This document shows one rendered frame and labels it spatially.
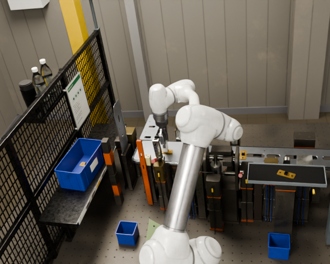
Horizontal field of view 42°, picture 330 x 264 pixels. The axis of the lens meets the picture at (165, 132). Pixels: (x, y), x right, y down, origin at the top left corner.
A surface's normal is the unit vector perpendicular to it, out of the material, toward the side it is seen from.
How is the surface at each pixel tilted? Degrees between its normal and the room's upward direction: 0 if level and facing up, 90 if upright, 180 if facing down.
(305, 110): 90
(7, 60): 90
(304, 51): 90
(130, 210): 0
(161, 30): 90
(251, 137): 0
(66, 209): 0
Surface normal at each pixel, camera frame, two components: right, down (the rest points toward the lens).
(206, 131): 0.55, 0.23
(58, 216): -0.12, -0.81
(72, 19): -0.21, 0.58
